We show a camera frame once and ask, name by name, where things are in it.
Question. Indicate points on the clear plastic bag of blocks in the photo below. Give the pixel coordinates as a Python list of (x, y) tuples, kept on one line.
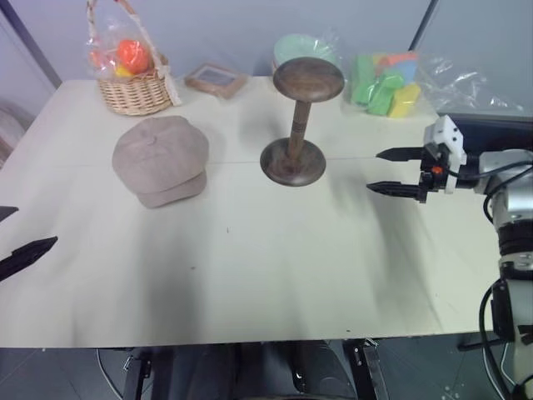
[(449, 83)]

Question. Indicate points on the orange toy fruit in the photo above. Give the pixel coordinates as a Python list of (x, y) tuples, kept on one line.
[(133, 55)]

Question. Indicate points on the black metal table leg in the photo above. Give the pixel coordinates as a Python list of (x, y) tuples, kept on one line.
[(137, 373), (370, 366)]

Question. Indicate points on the blue foam block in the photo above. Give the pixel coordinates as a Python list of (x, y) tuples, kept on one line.
[(410, 71)]

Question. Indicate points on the large green foam block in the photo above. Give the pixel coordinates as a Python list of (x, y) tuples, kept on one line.
[(361, 81)]

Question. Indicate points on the yellow foam block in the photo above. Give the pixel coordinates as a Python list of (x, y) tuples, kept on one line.
[(406, 100)]

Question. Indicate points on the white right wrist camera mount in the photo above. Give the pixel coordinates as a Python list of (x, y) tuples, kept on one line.
[(447, 135)]

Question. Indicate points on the beige newsboy cap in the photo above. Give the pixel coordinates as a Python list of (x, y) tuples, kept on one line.
[(160, 160)]

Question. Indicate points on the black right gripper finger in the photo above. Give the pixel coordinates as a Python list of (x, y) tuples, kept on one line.
[(397, 189), (404, 154)]

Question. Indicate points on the clear plastic bag of toy fruit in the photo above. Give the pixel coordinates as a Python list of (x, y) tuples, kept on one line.
[(104, 46)]

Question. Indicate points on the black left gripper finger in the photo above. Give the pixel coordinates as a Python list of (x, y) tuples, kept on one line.
[(23, 256), (6, 212)]

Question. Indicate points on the clear plastic bag around bowl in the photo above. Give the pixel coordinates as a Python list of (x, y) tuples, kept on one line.
[(329, 46)]

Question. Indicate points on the orange foam block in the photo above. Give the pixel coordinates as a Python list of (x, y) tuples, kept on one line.
[(403, 57)]

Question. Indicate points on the dark wooden hat stand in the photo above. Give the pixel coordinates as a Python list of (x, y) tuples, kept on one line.
[(298, 125)]

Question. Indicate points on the yellow toy fruit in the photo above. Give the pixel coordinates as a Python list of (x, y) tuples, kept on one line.
[(122, 71)]

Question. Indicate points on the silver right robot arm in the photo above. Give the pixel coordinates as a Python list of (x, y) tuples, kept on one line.
[(514, 196)]

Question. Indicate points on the brown square picture frame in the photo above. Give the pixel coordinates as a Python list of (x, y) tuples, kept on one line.
[(216, 79)]

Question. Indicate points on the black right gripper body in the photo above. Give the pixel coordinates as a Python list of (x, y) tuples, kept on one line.
[(433, 177)]

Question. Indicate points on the mint green bowl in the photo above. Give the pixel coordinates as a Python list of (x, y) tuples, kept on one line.
[(297, 46)]

